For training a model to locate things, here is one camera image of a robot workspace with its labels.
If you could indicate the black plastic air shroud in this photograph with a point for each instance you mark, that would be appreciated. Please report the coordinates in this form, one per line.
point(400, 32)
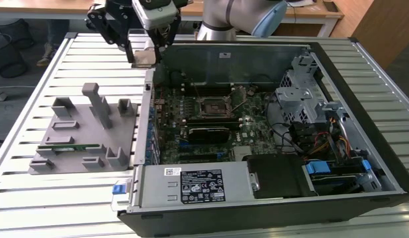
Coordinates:
point(277, 173)

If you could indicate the wooden cabinet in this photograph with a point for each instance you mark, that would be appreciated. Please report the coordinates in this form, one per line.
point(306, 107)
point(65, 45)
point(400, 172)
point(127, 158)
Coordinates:
point(383, 24)

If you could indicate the green motherboard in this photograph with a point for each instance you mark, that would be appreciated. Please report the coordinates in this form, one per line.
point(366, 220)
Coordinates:
point(254, 124)

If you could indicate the black waste bin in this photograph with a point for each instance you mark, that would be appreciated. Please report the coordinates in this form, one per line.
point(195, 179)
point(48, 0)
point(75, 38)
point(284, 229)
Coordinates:
point(9, 54)

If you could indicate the black graphics card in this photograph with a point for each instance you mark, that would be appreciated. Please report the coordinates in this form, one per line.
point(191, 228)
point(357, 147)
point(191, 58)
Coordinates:
point(207, 136)

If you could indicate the blue disk carrier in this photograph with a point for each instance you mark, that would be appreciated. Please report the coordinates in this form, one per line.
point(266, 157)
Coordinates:
point(317, 168)

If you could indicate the green RAM stick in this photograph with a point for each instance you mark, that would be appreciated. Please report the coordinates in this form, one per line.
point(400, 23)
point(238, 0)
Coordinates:
point(79, 146)

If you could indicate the black PC case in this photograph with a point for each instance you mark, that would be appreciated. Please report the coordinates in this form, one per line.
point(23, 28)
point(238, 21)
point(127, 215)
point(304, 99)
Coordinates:
point(257, 220)

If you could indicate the silver power supply unit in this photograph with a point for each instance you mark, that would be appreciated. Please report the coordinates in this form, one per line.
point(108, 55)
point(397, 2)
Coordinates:
point(151, 188)

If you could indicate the blue case latch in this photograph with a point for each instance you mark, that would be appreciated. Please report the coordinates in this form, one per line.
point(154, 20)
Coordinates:
point(118, 189)

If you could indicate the silver chipset heat sink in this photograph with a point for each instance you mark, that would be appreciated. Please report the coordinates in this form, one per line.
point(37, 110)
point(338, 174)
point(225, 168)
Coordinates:
point(241, 151)

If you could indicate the CPU socket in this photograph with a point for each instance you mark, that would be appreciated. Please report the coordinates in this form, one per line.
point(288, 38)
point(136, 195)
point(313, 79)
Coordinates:
point(213, 107)

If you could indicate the silver drive cage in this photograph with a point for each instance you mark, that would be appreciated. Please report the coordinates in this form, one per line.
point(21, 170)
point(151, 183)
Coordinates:
point(290, 99)

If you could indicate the wooden desk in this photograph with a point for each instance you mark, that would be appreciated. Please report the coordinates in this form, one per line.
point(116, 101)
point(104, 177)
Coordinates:
point(41, 7)

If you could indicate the grey parts rack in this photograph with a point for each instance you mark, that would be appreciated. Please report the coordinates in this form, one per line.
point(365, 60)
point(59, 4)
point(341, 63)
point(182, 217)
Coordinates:
point(86, 138)

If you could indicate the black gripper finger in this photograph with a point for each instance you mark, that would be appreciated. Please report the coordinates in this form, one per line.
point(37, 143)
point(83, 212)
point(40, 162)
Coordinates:
point(104, 24)
point(167, 34)

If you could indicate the silver CPU chip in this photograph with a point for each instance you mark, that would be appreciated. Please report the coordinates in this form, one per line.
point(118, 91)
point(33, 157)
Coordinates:
point(144, 59)

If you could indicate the black RAM slot bank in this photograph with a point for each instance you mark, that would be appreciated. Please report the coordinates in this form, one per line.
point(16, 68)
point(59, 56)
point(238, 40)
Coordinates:
point(207, 89)
point(211, 122)

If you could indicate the blue plastic clip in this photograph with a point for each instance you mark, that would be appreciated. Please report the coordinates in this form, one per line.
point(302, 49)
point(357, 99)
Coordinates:
point(365, 166)

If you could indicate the black phone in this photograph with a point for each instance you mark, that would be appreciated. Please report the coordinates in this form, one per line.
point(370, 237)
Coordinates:
point(330, 6)

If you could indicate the silver metal support bracket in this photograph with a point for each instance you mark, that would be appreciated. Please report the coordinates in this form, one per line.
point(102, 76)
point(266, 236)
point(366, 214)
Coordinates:
point(333, 106)

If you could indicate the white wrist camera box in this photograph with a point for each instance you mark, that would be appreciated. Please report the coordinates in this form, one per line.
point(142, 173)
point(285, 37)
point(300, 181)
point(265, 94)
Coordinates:
point(158, 13)

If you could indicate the black case fan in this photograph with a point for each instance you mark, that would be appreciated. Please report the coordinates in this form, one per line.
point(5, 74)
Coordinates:
point(174, 78)

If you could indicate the black disk drive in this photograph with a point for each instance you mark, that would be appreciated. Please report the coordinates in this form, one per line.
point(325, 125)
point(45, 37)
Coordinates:
point(333, 184)

